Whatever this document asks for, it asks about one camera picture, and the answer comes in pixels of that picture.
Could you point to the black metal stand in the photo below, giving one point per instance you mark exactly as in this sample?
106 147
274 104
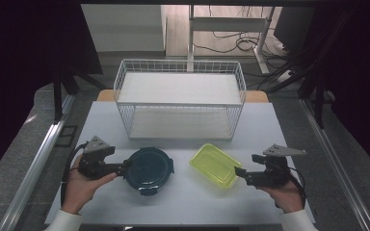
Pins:
318 102
58 99

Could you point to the aluminium rail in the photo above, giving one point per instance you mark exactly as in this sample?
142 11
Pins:
35 170
334 160

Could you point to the yellow-green rectangular plastic container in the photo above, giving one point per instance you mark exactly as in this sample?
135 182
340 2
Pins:
212 164

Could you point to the person's left hand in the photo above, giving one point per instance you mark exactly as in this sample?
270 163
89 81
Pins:
80 192

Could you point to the black floor bracket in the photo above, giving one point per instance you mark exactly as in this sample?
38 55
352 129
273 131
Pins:
66 136

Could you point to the white desk frame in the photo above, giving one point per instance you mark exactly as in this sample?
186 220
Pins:
228 24

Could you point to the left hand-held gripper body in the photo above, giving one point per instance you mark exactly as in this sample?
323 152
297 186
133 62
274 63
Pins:
93 163

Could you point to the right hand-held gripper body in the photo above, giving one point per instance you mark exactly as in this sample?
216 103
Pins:
274 171

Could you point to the black curtain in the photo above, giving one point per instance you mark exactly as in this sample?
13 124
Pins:
363 80
19 64

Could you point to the round dark blue lidded container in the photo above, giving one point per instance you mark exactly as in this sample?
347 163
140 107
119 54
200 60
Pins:
149 168

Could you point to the person's right hand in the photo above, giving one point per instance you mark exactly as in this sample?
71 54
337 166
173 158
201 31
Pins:
284 197

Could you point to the wooden table board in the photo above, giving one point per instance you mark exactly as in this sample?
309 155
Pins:
104 95

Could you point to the white cabinet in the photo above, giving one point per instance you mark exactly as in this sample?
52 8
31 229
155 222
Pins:
125 29

